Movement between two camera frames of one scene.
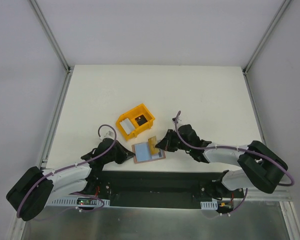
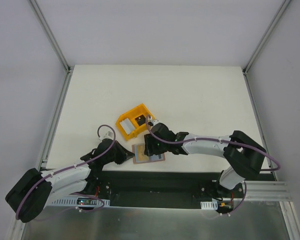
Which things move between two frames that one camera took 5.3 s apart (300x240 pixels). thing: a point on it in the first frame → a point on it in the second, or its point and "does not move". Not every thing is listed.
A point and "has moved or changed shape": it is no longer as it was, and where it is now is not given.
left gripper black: (120, 153) does not move
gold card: (152, 142) has moved or changed shape
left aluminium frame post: (47, 31) does not move
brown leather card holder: (142, 153) does not move
